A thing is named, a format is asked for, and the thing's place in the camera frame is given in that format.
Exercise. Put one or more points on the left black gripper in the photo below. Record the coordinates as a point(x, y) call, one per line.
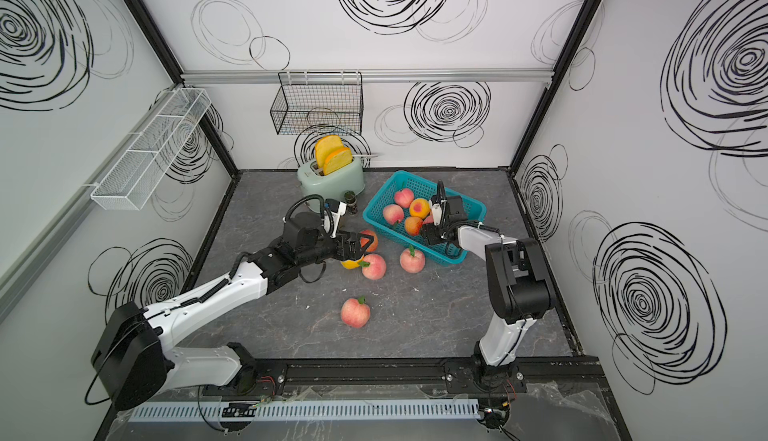
point(355, 253)

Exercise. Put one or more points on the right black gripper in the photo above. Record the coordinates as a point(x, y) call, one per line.
point(429, 231)

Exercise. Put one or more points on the orange yellow peach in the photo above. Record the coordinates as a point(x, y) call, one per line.
point(413, 225)

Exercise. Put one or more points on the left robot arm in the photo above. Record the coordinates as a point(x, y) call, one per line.
point(139, 354)

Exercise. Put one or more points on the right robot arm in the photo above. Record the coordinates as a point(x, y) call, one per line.
point(519, 289)

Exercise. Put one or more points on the teal plastic basket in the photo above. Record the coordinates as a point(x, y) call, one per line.
point(444, 254)

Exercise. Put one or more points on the orange red wrinkled peach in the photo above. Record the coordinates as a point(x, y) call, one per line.
point(368, 241)

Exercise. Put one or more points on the yellow peach red spot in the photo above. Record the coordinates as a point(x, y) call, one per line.
point(351, 264)

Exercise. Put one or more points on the pink peach with leaf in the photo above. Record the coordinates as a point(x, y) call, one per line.
point(373, 266)

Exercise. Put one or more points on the black lid spice bottle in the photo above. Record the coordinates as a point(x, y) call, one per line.
point(350, 199)

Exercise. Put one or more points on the mint green toaster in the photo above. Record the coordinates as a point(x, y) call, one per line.
point(335, 185)

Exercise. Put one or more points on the front yellow toast slice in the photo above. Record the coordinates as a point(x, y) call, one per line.
point(337, 159)

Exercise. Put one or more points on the yellow toast slice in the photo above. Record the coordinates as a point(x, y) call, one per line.
point(337, 159)
point(325, 146)

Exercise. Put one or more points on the rear yellow toast slice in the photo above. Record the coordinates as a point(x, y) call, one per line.
point(325, 146)

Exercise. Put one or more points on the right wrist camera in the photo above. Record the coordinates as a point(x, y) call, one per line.
point(436, 210)

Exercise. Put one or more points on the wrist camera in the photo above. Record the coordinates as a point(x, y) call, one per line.
point(333, 211)
point(436, 210)

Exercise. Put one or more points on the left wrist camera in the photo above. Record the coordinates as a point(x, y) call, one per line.
point(333, 211)

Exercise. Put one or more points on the black wire wall basket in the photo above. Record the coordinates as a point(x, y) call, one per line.
point(307, 99)

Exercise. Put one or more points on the white slotted cable duct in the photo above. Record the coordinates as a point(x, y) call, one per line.
point(307, 410)

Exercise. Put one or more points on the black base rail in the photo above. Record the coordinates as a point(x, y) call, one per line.
point(453, 375)

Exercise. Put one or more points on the aluminium wall rail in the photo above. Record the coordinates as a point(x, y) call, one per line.
point(396, 75)

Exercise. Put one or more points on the white mesh wall shelf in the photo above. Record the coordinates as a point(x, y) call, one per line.
point(170, 145)

